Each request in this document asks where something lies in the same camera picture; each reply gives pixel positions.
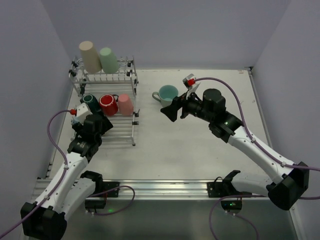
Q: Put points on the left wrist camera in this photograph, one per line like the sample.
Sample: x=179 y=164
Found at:
x=82 y=111

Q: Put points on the metal dish rack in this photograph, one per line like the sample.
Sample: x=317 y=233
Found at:
x=115 y=93

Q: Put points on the light blue patterned cup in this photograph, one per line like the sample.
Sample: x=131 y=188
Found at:
x=75 y=121

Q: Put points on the light green tumbler cup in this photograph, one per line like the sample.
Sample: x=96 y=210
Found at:
x=108 y=61

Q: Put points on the aluminium rail frame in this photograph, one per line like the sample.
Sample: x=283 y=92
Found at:
x=148 y=189

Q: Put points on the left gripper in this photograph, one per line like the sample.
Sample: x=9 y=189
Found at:
x=100 y=122

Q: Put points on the beige tumbler cup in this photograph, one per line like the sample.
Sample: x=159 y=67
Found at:
x=90 y=57

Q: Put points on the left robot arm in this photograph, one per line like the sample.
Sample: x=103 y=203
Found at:
x=46 y=218

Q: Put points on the red mug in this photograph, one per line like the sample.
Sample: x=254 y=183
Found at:
x=109 y=104

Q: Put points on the pink tumbler cup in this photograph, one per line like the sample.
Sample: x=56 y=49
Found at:
x=125 y=105

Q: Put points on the dark green mug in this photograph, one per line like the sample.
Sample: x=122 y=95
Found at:
x=92 y=103

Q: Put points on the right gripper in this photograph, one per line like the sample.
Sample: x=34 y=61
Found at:
x=180 y=107

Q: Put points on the sage green mug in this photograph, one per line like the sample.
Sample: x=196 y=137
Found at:
x=165 y=95

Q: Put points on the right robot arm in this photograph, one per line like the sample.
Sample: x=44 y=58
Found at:
x=285 y=182

